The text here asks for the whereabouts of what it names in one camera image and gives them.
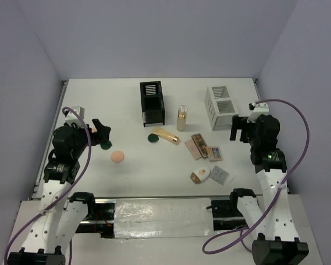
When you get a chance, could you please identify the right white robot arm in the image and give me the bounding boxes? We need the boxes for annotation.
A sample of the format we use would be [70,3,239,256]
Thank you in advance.
[228,114,309,264]

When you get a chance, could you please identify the dark green powder puff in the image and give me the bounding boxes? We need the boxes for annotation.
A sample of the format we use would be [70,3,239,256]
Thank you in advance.
[147,134,159,143]

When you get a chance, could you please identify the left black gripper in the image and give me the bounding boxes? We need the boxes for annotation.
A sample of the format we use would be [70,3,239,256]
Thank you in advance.
[70,119,110,158]

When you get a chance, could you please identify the black slotted organizer box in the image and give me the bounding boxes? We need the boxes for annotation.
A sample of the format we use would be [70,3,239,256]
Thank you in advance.
[140,81,165,127]

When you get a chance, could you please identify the white slotted organizer box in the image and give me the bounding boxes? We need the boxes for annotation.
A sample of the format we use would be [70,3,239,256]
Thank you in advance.
[204,86,239,131]

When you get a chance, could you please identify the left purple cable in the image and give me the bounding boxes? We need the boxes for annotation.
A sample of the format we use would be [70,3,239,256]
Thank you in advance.
[4,107,92,265]

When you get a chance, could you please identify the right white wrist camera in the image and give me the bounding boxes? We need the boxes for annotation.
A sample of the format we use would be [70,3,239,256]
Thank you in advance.
[247,103,269,123]

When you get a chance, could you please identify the pink palette case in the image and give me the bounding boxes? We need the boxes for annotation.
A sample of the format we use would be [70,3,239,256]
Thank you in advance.
[185,139,202,160]

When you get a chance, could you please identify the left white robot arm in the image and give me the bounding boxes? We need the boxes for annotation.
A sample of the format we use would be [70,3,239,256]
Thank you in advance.
[4,118,111,264]

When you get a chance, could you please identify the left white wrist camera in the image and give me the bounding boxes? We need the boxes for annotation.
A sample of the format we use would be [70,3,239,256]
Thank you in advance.
[65,106,86,126]

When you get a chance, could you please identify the colourful eyeshadow palette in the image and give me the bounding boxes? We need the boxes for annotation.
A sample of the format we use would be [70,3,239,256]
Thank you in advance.
[206,146,223,162]

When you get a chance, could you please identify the white gold egg bottle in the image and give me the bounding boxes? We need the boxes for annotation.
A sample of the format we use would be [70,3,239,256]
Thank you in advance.
[190,166,211,184]

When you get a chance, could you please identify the peach round makeup sponge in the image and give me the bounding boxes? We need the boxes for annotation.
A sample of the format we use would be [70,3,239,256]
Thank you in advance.
[110,151,125,163]

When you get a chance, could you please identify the brown eyeshadow palette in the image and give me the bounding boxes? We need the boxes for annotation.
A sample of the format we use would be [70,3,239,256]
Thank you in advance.
[191,133,208,158]

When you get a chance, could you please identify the dark green strapped puff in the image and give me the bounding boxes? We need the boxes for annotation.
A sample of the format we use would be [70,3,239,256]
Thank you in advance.
[100,141,112,150]

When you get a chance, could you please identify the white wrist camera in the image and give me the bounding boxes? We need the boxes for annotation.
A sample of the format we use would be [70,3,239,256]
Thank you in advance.
[247,103,269,123]
[65,106,86,126]

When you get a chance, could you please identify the grey glitter palette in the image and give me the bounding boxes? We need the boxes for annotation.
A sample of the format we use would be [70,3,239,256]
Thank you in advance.
[209,166,229,186]

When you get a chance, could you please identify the purple cable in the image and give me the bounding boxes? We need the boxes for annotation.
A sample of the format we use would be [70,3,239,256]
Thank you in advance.
[202,99,310,255]
[4,107,92,265]

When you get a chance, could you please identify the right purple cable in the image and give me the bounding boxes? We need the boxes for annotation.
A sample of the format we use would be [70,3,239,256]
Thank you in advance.
[202,99,310,255]

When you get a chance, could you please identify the gold liquid foundation bottle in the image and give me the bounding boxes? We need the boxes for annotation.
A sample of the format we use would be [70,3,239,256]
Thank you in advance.
[177,105,188,131]

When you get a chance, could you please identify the silver taped panel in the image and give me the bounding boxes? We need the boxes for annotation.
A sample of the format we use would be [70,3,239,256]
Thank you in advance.
[114,198,214,239]

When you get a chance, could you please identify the beige gold cosmetic tube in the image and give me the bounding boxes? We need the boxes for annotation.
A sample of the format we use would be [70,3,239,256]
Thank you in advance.
[152,126,179,145]

